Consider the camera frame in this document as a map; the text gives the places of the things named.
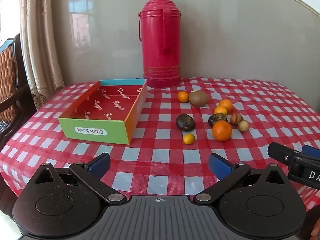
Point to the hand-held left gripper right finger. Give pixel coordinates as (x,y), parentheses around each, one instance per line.
(220,166)

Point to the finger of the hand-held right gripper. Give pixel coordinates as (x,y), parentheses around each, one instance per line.
(311,152)
(280,152)

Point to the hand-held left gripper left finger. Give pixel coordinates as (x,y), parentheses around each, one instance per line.
(98,166)

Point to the large orange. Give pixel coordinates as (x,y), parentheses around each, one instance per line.
(222,130)

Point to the small yellow kumquat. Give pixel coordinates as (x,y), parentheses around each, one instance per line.
(188,138)

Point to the small beige round fruit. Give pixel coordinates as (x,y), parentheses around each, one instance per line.
(243,125)

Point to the dark mottled passion fruit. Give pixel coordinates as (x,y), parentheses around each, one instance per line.
(217,120)

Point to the brown walnut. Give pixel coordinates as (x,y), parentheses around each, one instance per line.
(236,118)

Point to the dark brown avocado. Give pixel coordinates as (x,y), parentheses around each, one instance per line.
(185,122)

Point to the small orange mandarin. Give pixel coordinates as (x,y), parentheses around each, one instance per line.
(220,110)
(183,96)
(226,104)

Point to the colourful cardboard box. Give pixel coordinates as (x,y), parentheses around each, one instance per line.
(110,105)

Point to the brown kiwi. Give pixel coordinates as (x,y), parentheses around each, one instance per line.
(198,98)

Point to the person's right forearm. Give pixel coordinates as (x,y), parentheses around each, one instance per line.
(316,228)

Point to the red checkered tablecloth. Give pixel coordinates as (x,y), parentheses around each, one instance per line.
(160,110)

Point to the dark wooden sofa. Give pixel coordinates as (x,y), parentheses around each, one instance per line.
(15,110)

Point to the brown woven sofa cushion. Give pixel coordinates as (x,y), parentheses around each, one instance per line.
(8,80)

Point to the beige lace curtain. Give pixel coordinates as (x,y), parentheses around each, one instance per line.
(40,42)

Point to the red thermos flask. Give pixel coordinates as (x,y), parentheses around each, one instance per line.
(160,42)

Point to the window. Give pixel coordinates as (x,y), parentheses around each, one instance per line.
(10,7)

